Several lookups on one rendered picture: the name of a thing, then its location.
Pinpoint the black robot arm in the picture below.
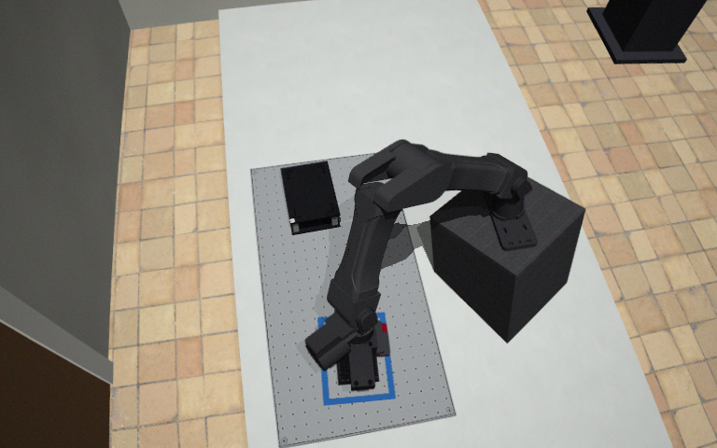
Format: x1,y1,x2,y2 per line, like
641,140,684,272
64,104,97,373
305,139,537,392

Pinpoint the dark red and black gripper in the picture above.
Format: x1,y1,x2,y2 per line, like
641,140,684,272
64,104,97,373
373,320,390,357

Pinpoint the blue tape outline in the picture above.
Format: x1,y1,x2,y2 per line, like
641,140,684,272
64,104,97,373
317,312,396,406

